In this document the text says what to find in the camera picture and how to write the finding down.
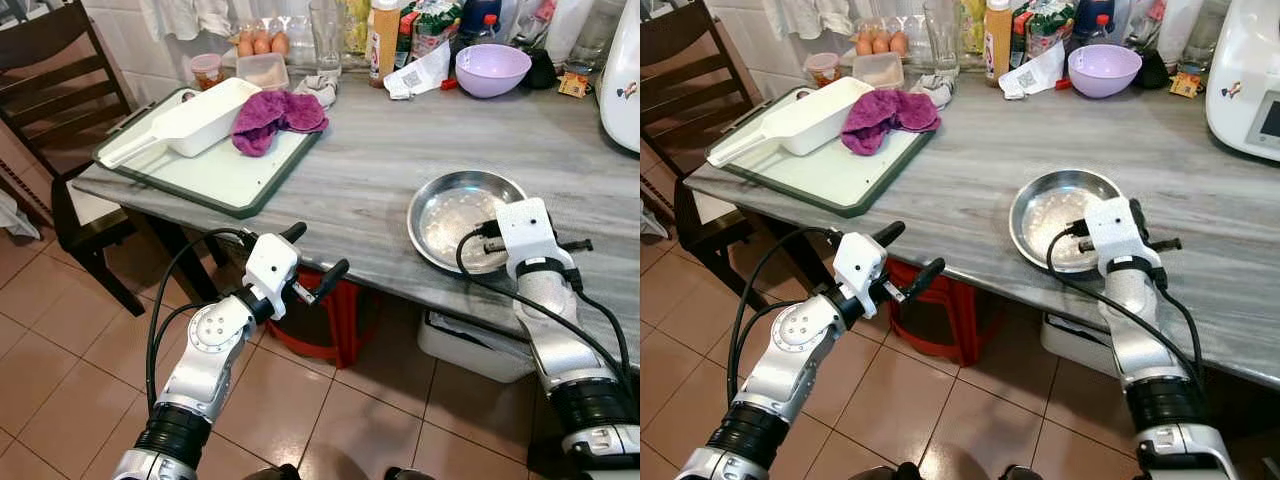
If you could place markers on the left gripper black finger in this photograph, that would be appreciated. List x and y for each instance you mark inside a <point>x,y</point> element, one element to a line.
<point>925,277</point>
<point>293,233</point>
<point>888,233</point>
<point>332,277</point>

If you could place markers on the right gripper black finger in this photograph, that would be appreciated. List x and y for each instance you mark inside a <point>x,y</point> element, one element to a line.
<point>578,244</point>
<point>1167,243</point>

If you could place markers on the round steel plate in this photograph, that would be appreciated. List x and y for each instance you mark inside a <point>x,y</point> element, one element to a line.
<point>1045,215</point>
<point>450,215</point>

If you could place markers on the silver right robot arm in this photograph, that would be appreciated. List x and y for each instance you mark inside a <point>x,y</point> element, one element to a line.
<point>1140,330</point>
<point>555,330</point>

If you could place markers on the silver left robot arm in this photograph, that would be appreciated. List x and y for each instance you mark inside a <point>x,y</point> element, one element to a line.
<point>790,360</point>
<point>205,360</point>

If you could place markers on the red plastic stool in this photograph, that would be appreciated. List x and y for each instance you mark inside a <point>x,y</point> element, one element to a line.
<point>340,320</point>
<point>960,320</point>

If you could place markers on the green rimmed cutting board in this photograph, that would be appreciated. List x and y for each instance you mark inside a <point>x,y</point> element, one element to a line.
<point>200,175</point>
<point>810,175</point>

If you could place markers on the white bin with plastic liner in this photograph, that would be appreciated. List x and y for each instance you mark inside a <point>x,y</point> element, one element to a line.
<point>1075,345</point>
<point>470,350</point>

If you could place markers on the magenta cloth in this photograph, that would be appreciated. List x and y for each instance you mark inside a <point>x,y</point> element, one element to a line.
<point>270,120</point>
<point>880,120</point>

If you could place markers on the grey marble table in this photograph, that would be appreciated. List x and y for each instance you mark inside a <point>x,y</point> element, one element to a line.
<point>980,140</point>
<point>400,160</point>

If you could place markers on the white plastic scoop tray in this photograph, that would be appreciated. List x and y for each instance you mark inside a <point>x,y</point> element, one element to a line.
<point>820,115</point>
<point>210,115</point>

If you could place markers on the grey white rag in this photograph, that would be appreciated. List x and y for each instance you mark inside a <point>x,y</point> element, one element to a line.
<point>320,90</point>
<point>935,90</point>

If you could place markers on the small yellow box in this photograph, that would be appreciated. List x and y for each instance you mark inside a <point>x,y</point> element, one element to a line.
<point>1185,85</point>
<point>574,84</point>

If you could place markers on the purple plastic bowl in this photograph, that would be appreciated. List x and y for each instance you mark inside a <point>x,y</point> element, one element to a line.
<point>492,75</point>
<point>1103,75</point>

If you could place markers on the clear square plastic container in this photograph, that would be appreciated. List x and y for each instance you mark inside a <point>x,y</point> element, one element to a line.
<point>262,72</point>
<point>880,70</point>

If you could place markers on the white paper packet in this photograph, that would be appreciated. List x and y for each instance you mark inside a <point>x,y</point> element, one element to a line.
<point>1035,75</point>
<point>420,75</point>

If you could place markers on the white cooker with screen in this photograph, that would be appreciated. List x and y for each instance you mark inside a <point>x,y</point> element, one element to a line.
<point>622,80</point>
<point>1240,70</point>

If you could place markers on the small black pouch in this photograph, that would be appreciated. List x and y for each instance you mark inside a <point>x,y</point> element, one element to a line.
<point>1153,70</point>
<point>543,70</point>

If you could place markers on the small red lidded jar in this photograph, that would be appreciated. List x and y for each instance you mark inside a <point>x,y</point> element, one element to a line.
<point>822,70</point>
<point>206,72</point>

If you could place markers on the brown egg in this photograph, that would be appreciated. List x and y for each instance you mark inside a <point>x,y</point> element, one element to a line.
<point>245,45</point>
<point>262,43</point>
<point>280,44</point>
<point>880,43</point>
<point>898,44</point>
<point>863,45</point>

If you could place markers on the robot left leg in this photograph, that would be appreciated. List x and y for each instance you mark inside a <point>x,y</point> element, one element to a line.
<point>880,473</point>
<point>270,473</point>

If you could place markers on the robot leg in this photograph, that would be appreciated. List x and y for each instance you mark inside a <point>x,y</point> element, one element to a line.
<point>270,473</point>
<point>880,473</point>
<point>1022,474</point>
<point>408,474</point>

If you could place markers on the tall clear glass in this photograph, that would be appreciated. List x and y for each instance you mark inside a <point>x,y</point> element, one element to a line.
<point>325,40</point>
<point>941,40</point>

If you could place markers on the orange sauce bottle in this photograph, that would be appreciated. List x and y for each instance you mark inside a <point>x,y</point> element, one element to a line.
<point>384,45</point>
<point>998,45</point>

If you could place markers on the blue bottle red cap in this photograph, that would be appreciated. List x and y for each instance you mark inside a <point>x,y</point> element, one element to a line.
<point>482,20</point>
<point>1095,25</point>

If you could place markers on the clear glass jar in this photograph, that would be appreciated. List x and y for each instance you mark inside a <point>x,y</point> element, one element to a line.
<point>1205,35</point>
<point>595,35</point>

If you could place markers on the robot right leg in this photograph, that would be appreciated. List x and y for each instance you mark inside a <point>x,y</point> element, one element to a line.
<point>408,474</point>
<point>1022,474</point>

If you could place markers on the green snack packet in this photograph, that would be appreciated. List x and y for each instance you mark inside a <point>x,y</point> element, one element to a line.
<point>1045,22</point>
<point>435,25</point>

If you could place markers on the white hanging cloth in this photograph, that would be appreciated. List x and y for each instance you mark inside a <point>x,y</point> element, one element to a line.
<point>815,15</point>
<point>190,15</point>

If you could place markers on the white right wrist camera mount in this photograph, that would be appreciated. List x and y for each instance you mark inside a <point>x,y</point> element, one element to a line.
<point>1110,230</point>
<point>528,230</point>

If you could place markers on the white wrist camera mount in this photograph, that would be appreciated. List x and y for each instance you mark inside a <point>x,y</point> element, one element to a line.
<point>860,265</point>
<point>1110,230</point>
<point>528,230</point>
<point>270,265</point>

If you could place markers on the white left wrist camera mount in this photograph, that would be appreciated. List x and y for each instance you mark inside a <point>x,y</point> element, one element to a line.
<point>270,265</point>
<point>860,265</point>

